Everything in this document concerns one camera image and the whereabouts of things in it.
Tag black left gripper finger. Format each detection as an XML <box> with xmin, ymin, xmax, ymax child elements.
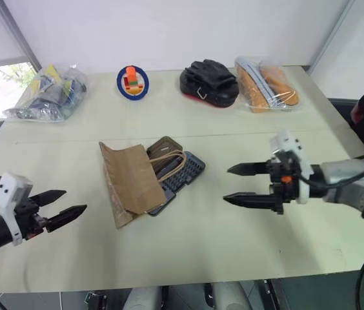
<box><xmin>34</xmin><ymin>190</ymin><xmax>68</xmax><ymax>209</ymax></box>
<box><xmin>44</xmin><ymin>204</ymin><xmax>88</xmax><ymax>234</ymax></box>

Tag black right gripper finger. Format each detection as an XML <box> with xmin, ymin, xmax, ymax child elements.
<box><xmin>227</xmin><ymin>161</ymin><xmax>268</xmax><ymax>177</ymax></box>
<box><xmin>222</xmin><ymin>191</ymin><xmax>277</xmax><ymax>211</ymax></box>

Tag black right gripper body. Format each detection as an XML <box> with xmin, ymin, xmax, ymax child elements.
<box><xmin>265</xmin><ymin>154</ymin><xmax>301</xmax><ymax>216</ymax></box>

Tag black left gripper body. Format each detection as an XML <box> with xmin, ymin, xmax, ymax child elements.
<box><xmin>14</xmin><ymin>194</ymin><xmax>49</xmax><ymax>242</ymax></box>

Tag brown paper bag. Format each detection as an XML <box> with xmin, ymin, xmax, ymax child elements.
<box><xmin>99</xmin><ymin>141</ymin><xmax>188</xmax><ymax>230</ymax></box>

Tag black and red pad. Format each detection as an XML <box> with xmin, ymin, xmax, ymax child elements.
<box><xmin>178</xmin><ymin>71</ymin><xmax>239</xmax><ymax>109</ymax></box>

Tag clear bag of orange insoles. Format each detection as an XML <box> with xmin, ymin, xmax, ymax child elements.
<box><xmin>234</xmin><ymin>56</ymin><xmax>306</xmax><ymax>114</ymax></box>

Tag grey rounded shape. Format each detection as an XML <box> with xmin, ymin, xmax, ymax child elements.
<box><xmin>126</xmin><ymin>285</ymin><xmax>164</xmax><ymax>310</ymax></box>
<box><xmin>213</xmin><ymin>280</ymin><xmax>251</xmax><ymax>310</ymax></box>

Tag clear bag of blue items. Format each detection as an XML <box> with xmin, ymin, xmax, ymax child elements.
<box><xmin>1</xmin><ymin>63</ymin><xmax>90</xmax><ymax>123</ymax></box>

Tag black gloves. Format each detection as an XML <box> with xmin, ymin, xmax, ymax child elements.
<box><xmin>184</xmin><ymin>59</ymin><xmax>238</xmax><ymax>92</ymax></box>

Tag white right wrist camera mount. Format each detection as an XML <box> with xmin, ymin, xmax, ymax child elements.
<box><xmin>269</xmin><ymin>130</ymin><xmax>314</xmax><ymax>205</ymax></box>

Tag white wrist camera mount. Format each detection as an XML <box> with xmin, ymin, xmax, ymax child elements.
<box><xmin>269</xmin><ymin>130</ymin><xmax>314</xmax><ymax>205</ymax></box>
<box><xmin>0</xmin><ymin>172</ymin><xmax>34</xmax><ymax>247</ymax></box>

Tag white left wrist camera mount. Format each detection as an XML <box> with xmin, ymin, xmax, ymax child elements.
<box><xmin>0</xmin><ymin>172</ymin><xmax>34</xmax><ymax>247</ymax></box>

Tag blue ring toy with blocks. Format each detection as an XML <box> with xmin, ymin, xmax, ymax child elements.
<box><xmin>116</xmin><ymin>64</ymin><xmax>151</xmax><ymax>102</ymax></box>

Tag grey wall frame post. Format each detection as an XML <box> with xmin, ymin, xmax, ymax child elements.
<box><xmin>308</xmin><ymin>0</ymin><xmax>358</xmax><ymax>74</ymax></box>

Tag grey window frame post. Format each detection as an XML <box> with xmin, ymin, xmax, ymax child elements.
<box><xmin>0</xmin><ymin>0</ymin><xmax>43</xmax><ymax>74</ymax></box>

